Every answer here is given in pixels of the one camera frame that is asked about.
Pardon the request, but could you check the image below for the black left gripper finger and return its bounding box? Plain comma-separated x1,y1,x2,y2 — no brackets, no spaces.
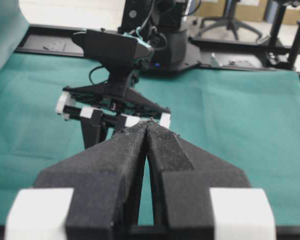
146,122,276,240

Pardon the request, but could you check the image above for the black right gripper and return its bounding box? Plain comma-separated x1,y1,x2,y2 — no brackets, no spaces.
5,74,171,240

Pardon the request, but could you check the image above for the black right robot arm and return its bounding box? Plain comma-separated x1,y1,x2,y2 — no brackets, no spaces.
47,0,277,240

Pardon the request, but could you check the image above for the green table cloth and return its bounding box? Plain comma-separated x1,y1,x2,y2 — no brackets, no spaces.
0,53,300,226

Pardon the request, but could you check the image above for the black office chair base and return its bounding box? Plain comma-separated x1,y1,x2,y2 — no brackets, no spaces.
196,0,263,42

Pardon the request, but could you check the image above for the cardboard box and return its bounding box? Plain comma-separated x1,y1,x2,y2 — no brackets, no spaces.
194,0,268,22

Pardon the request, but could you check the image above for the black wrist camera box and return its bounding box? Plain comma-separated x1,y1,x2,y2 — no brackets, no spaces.
71,29,155,73

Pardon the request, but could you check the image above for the black table frame rail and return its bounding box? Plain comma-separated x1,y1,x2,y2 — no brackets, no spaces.
15,24,291,73

